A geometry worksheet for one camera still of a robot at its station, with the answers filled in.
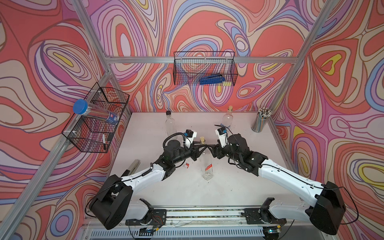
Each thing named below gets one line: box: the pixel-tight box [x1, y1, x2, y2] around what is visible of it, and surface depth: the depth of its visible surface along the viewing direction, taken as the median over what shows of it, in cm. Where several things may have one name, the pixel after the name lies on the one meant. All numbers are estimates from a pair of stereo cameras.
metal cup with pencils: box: [250, 107, 272, 133], surface depth 101 cm
